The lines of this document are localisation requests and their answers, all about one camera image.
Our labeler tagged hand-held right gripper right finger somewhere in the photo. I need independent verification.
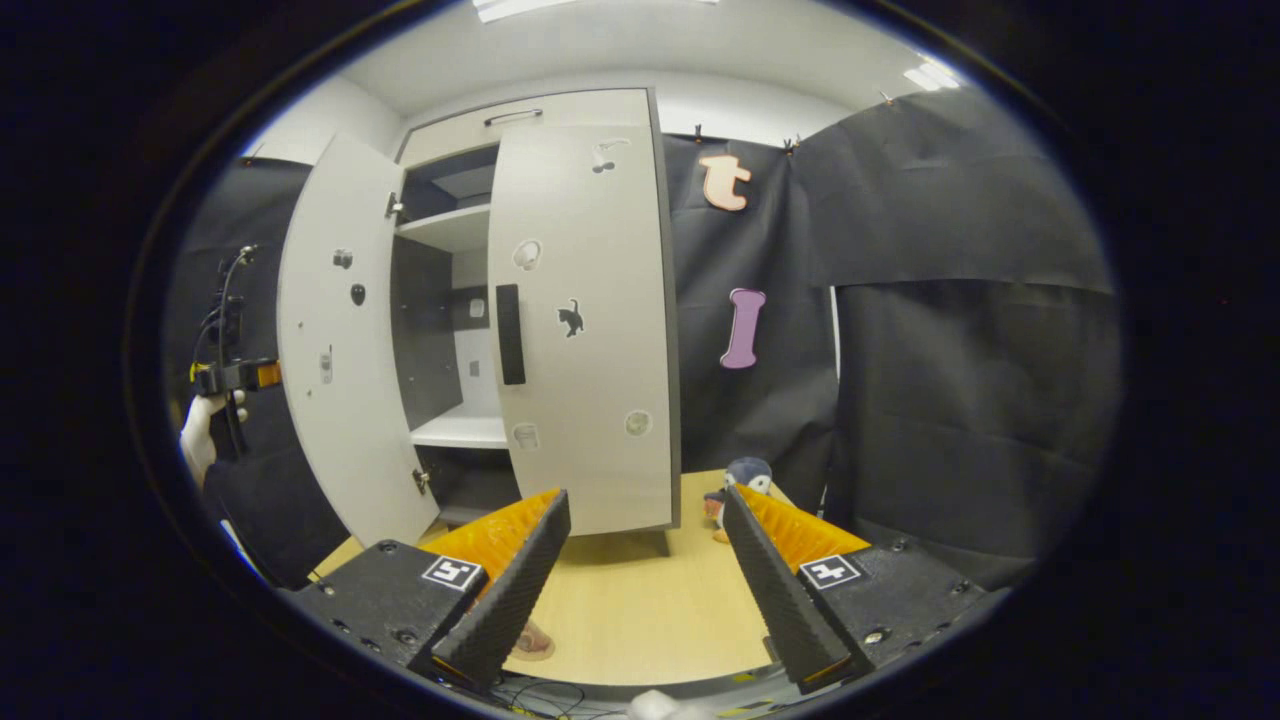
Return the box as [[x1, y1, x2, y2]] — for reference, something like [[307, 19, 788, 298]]
[[722, 485, 986, 694]]

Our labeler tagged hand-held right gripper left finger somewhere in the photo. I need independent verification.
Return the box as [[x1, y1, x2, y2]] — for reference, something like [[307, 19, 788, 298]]
[[285, 488, 573, 691]]

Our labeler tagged white cabinet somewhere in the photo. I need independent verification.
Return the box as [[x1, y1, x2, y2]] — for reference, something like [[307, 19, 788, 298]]
[[385, 88, 683, 556]]

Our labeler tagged white cabinet shelf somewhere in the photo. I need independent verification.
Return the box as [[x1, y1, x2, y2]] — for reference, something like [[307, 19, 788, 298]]
[[397, 203, 493, 253], [410, 403, 509, 450]]

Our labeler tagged white cabinet drawer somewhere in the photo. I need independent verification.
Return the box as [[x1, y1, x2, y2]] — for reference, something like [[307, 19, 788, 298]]
[[400, 90, 651, 168]]

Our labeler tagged penguin plush toy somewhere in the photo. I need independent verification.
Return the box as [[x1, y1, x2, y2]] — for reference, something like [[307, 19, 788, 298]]
[[703, 457, 776, 544]]

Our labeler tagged black backdrop cloth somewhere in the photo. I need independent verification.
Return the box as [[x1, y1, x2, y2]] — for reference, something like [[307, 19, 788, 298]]
[[165, 90, 1121, 591]]

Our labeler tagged large ceiling light panel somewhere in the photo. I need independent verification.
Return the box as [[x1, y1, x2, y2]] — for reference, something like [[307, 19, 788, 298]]
[[472, 0, 721, 23]]

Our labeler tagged small ceiling light panel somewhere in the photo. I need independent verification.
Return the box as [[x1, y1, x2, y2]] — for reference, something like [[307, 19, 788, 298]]
[[903, 58, 961, 93]]

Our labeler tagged black right door handle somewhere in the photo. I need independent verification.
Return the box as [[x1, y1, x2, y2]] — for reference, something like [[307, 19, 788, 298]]
[[496, 284, 527, 387]]

